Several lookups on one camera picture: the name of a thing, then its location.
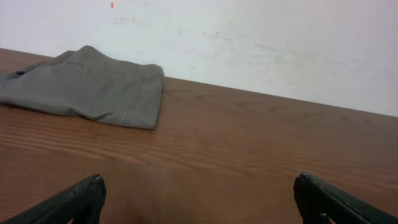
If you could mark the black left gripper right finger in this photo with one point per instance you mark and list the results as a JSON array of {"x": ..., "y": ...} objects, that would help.
[{"x": 320, "y": 202}]

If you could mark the folded grey shorts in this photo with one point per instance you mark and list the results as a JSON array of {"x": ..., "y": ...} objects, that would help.
[{"x": 89, "y": 84}]

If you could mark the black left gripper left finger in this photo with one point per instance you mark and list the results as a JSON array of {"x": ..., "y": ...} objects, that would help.
[{"x": 80, "y": 203}]

